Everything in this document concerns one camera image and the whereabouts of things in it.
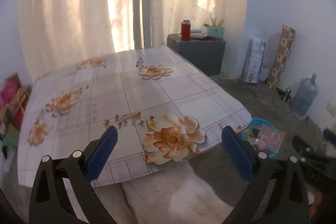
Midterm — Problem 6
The green toy on floor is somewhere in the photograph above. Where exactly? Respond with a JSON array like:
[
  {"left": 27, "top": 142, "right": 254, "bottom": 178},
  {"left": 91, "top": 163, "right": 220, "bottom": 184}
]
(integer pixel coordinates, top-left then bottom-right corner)
[{"left": 276, "top": 85, "right": 291, "bottom": 102}]

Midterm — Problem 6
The dark grey cabinet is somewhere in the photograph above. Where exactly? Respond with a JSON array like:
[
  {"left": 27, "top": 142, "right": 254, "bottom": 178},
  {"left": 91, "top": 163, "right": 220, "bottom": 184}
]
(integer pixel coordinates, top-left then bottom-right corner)
[{"left": 167, "top": 34, "right": 226, "bottom": 76}]

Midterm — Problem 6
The red tote bag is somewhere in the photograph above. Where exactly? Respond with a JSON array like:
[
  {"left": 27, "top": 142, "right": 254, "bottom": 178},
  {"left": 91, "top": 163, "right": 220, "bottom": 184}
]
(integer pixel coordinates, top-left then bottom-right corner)
[{"left": 13, "top": 85, "right": 31, "bottom": 131}]

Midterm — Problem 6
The floral tablecloth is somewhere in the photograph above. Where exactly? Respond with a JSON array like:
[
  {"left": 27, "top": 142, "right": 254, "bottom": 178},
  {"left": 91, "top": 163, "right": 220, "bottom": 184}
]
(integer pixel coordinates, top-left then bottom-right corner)
[{"left": 17, "top": 46, "right": 251, "bottom": 187}]

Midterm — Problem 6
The red thermos bottle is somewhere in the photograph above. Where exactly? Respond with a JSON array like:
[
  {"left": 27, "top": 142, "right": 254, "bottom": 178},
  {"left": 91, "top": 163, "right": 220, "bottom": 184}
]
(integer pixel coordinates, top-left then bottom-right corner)
[{"left": 181, "top": 19, "right": 191, "bottom": 41}]

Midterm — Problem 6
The red printed plastic bag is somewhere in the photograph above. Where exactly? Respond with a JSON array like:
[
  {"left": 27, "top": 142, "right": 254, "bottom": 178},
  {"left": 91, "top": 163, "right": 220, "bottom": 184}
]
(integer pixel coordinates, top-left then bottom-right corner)
[{"left": 243, "top": 124, "right": 286, "bottom": 157}]

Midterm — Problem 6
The teal utensil basket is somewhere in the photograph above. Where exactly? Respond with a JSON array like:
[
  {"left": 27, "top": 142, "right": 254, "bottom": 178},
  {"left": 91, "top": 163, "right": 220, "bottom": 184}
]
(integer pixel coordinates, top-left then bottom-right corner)
[{"left": 204, "top": 18, "right": 225, "bottom": 41}]

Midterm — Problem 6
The cream patterned curtain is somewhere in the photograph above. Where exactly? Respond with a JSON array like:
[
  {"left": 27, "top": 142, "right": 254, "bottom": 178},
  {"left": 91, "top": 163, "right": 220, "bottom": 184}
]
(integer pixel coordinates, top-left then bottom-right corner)
[{"left": 17, "top": 0, "right": 247, "bottom": 80}]

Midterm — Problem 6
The large water jug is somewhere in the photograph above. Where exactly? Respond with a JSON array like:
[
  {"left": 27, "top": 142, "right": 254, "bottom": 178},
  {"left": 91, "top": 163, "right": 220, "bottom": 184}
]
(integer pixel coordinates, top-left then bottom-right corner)
[{"left": 290, "top": 73, "right": 319, "bottom": 119}]

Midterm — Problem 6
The teal paper bag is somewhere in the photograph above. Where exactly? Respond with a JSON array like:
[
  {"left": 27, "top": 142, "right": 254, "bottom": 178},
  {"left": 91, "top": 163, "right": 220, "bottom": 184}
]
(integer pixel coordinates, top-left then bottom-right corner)
[{"left": 3, "top": 133, "right": 19, "bottom": 148}]

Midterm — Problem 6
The blue mesh trash bin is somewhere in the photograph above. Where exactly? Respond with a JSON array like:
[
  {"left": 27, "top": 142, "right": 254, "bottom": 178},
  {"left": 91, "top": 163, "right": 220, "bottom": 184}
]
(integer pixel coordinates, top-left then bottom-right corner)
[{"left": 239, "top": 118, "right": 282, "bottom": 157}]

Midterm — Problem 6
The blue white tissue pack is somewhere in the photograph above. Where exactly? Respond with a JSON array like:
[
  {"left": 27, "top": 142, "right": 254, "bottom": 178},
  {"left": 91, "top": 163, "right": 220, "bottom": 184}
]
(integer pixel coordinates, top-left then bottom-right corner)
[{"left": 242, "top": 38, "right": 266, "bottom": 84}]

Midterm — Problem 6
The open cardboard box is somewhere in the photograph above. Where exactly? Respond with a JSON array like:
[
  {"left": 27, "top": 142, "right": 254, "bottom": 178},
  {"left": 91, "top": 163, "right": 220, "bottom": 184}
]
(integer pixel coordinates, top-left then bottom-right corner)
[{"left": 1, "top": 73, "right": 23, "bottom": 131}]

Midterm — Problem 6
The right hand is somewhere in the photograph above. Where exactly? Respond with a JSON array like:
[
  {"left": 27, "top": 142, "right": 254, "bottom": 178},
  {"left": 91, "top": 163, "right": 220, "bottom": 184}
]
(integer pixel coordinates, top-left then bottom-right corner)
[{"left": 306, "top": 184, "right": 323, "bottom": 207}]

